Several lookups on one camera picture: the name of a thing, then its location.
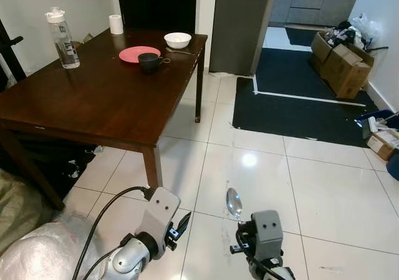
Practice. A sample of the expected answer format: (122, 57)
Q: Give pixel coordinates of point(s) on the clear water bottle white cap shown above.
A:
(63, 40)

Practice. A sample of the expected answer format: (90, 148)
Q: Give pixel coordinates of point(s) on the dark brown wooden table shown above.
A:
(93, 99)

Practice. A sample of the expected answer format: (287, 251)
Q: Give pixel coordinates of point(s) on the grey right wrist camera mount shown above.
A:
(267, 233)

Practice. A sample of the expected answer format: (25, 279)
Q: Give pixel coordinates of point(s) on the dark blue cup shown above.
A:
(149, 63)

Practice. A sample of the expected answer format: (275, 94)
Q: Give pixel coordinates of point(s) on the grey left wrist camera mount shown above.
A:
(159, 221)

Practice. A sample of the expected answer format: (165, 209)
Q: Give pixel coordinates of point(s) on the blue dustpan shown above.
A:
(377, 118)

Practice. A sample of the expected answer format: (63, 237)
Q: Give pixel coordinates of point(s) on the olive cloth heap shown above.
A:
(15, 205)

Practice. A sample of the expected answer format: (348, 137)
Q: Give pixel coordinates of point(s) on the grey refrigerator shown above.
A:
(240, 27)

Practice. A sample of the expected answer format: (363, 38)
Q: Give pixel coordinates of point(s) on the white plastic bag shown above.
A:
(43, 252)

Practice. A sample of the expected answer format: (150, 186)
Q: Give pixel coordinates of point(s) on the white tape strip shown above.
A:
(299, 98)

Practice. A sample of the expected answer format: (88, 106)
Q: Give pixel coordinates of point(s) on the small cardboard box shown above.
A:
(381, 146)

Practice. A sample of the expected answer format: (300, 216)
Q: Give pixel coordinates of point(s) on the dark floor mat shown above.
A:
(293, 115)

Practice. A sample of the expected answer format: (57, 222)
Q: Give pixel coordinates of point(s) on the clear plastic bag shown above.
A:
(366, 27)

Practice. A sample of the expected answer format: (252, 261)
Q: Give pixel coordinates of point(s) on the pink plate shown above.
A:
(131, 54)

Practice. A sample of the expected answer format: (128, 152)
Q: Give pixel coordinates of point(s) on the white bowl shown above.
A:
(177, 40)

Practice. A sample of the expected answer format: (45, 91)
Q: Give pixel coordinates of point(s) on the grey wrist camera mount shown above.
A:
(159, 221)
(267, 233)

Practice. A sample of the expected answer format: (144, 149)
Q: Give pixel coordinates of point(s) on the blue bucket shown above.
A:
(393, 166)

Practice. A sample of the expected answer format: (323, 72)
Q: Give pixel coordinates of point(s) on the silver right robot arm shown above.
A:
(277, 272)

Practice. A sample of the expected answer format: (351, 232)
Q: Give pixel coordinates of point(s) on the grey kitchen cabinet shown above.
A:
(318, 2)

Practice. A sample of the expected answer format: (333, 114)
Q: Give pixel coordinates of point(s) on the brown rubber band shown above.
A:
(163, 60)

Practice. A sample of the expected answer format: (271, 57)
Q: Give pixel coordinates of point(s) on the white paper roll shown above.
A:
(116, 24)

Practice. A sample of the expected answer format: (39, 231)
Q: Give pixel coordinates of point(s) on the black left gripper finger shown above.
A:
(184, 222)

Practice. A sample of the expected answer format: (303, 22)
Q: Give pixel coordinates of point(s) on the metal spoon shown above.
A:
(181, 52)
(234, 202)

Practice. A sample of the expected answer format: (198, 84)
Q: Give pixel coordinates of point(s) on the black stand leg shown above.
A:
(7, 55)

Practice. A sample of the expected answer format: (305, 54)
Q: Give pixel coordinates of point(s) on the large cardboard box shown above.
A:
(343, 68)

